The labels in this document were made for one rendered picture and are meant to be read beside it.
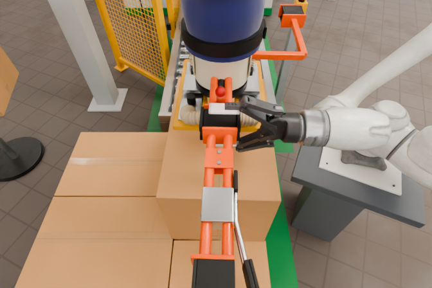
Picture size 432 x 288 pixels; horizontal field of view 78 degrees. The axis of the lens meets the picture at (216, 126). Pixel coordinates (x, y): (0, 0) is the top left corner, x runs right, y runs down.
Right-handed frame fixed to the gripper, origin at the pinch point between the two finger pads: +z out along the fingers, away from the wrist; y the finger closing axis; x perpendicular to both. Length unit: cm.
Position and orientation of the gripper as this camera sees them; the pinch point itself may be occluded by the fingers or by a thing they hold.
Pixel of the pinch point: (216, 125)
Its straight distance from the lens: 65.7
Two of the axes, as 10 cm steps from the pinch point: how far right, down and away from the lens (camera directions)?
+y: 0.0, 6.5, 7.6
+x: 0.3, -7.6, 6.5
